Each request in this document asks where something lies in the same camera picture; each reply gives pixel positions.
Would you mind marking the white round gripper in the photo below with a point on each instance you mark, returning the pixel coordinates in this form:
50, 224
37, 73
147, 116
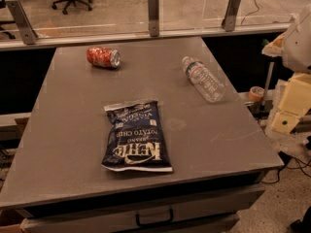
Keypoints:
299, 46

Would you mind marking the clear plastic water bottle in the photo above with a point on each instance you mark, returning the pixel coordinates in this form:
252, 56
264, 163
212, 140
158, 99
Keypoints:
208, 85

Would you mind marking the roll of tan tape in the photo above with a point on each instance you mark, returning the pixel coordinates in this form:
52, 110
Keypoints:
256, 93

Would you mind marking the grey table drawer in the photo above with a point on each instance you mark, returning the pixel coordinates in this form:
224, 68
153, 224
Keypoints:
207, 212

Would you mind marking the blue kettle chips bag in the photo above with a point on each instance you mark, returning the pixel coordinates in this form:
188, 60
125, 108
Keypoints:
136, 140

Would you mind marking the crushed red soda can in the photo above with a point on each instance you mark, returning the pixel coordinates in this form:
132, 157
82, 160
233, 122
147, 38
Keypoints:
103, 57

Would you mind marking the green handled grey stick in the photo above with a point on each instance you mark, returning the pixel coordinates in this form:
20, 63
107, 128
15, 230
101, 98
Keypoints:
268, 76

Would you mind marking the right metal glass bracket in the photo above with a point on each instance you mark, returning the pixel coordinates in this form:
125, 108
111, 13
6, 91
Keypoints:
229, 20

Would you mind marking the metal glass bracket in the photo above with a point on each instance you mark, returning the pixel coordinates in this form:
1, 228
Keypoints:
26, 31
153, 14
229, 20

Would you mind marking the middle metal glass bracket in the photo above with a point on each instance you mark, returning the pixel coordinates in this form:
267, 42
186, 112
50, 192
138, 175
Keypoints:
153, 14

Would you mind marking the left metal glass bracket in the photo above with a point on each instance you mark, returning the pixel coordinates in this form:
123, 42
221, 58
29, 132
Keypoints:
26, 31

